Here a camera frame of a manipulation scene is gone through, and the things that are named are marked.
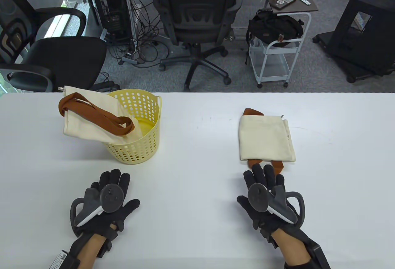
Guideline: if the black armrest office chair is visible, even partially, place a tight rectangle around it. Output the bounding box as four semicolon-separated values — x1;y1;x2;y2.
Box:
0;0;119;93

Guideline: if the person's left forearm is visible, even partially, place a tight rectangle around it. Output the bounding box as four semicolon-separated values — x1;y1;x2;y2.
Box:
69;233;107;269

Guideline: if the flower print cream canvas bag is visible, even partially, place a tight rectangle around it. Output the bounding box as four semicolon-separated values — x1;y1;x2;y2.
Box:
239;108;297;175

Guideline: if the black computer tower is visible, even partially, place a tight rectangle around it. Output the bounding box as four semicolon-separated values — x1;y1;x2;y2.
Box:
87;0;131;42

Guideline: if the black wheeled cabinet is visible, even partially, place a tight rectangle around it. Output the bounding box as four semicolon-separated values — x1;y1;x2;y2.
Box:
312;0;395;83

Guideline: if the black mesh office chair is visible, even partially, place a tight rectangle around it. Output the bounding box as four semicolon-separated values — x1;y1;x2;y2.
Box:
153;0;243;92

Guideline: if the black backpack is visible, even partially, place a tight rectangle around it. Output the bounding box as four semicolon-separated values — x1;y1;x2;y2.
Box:
246;10;305;47

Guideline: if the white rolling cart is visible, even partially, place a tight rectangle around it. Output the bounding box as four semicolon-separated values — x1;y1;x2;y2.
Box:
248;0;319;89

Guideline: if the plain cream canvas bag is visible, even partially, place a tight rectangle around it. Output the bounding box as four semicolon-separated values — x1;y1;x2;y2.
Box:
58;86;144;144

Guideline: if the person's right hand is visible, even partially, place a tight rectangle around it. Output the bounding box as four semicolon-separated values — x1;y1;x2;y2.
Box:
237;164;304;245

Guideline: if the bundle of floor cables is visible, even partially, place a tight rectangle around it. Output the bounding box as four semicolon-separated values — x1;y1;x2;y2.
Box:
106;0;172;69

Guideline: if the person's left hand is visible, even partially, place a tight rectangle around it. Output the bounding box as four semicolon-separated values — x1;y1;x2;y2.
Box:
73;169;140;242

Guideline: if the yellow perforated plastic basket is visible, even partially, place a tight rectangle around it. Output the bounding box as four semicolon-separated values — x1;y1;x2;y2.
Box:
105;89;163;165

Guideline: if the grey white right controller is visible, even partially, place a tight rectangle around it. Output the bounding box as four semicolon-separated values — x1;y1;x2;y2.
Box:
248;183;305;224

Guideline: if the grey white left controller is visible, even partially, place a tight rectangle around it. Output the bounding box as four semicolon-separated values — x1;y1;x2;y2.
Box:
70;184;125;228

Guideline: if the silver metal frame post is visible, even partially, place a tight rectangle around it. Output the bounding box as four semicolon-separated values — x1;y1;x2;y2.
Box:
119;0;138;52

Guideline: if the grey white controller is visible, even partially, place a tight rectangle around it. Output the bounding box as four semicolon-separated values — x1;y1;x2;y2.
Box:
248;183;305;224
70;184;125;228

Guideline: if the black square coaster pad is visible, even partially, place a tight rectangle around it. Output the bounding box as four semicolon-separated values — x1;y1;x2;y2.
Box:
273;0;297;10

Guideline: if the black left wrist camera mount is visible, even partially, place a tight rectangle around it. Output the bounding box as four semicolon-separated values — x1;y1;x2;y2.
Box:
97;240;113;257

